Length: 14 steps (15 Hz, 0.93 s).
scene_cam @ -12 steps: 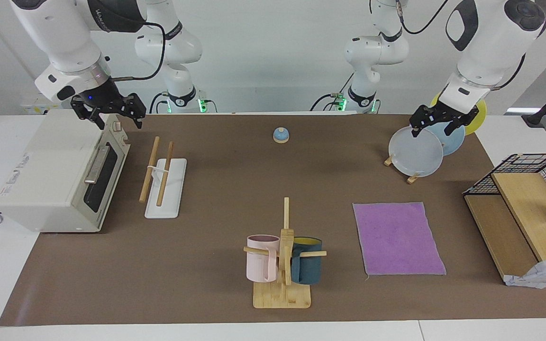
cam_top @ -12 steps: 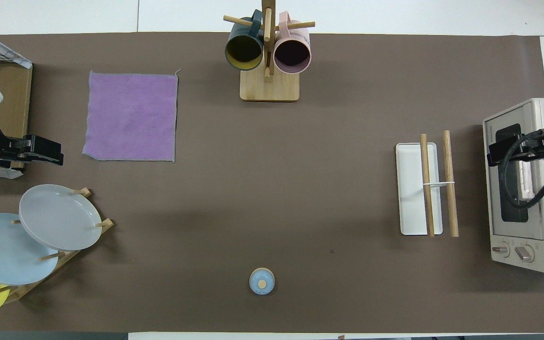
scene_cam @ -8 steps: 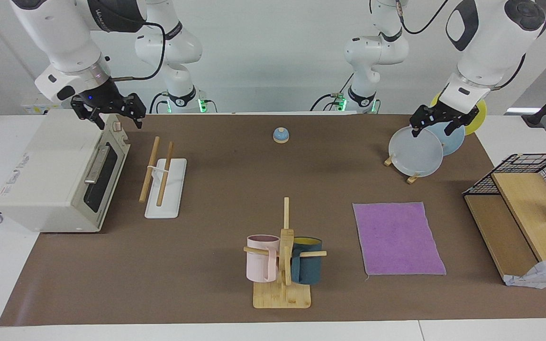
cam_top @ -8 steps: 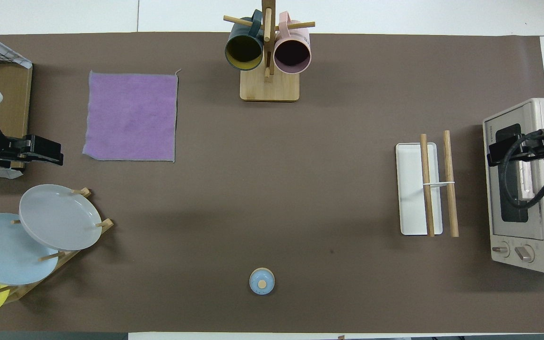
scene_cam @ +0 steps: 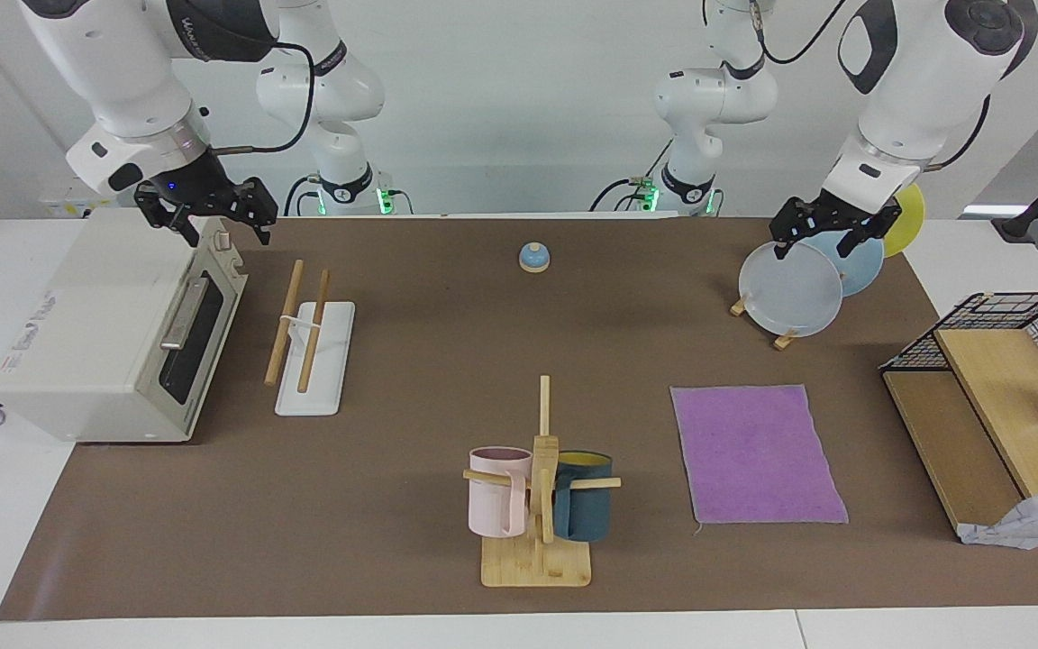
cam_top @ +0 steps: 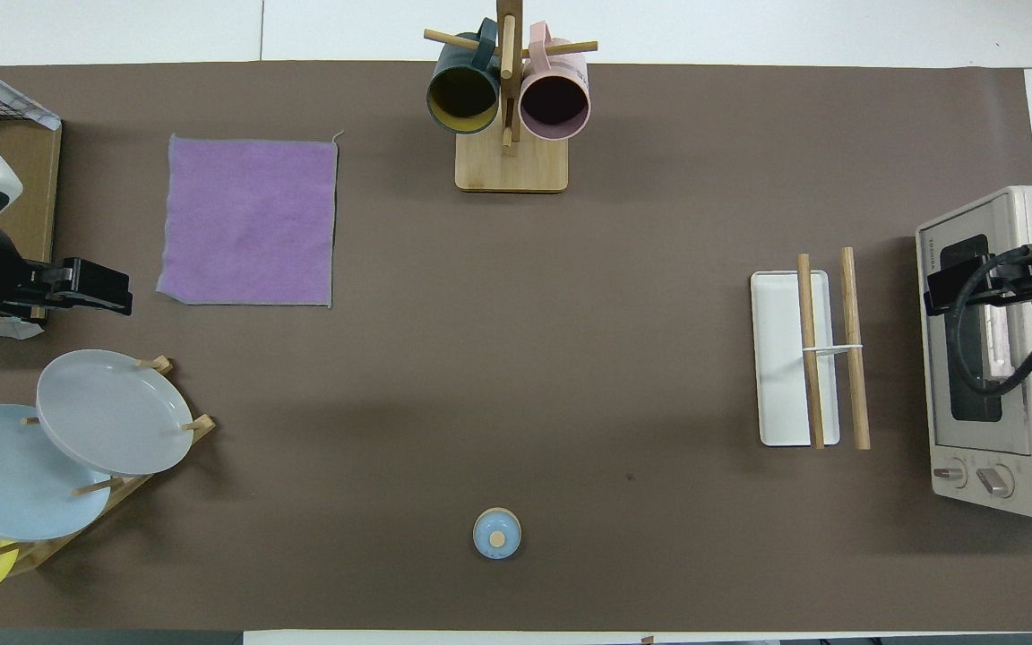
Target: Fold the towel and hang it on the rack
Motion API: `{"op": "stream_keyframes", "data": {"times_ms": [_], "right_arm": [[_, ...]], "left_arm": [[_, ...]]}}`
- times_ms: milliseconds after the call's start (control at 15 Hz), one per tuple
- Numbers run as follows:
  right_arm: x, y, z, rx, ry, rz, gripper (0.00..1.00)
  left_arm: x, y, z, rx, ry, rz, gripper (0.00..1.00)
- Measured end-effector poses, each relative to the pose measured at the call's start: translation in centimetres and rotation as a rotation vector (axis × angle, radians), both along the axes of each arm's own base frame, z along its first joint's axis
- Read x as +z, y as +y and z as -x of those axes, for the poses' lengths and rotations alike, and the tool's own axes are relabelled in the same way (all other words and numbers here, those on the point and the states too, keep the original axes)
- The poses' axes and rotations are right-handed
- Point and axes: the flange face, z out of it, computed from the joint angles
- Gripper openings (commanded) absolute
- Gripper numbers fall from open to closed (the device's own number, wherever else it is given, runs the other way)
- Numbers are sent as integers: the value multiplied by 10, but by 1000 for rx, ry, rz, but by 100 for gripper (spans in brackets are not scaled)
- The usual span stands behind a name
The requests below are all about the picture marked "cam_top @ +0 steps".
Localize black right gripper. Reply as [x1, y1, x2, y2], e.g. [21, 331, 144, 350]
[924, 253, 1032, 317]

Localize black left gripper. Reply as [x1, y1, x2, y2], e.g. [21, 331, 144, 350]
[25, 258, 133, 316]

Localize purple grey-backed towel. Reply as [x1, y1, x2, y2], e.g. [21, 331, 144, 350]
[156, 133, 344, 308]

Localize white towel rack wooden bars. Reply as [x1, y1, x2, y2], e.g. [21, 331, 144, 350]
[750, 247, 872, 451]

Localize wooden plate rack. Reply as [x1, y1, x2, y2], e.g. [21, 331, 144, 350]
[0, 356, 217, 576]

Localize grey plate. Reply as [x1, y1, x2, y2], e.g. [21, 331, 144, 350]
[36, 349, 195, 477]

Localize wooden shelf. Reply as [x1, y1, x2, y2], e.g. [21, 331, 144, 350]
[0, 70, 63, 323]

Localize light blue plate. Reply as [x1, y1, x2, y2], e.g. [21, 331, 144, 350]
[0, 404, 114, 541]

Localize brown table mat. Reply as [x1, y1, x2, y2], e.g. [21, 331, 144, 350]
[0, 61, 1032, 632]

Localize dark green mug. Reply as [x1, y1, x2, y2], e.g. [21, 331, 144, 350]
[426, 18, 503, 135]

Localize wooden mug tree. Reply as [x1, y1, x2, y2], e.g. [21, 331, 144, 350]
[424, 0, 598, 194]

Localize pink mug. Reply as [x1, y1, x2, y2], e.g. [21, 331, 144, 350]
[519, 21, 591, 142]

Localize blue call bell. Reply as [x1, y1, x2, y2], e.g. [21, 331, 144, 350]
[472, 507, 522, 560]

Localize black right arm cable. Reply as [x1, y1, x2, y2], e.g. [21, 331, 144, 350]
[944, 249, 1032, 397]

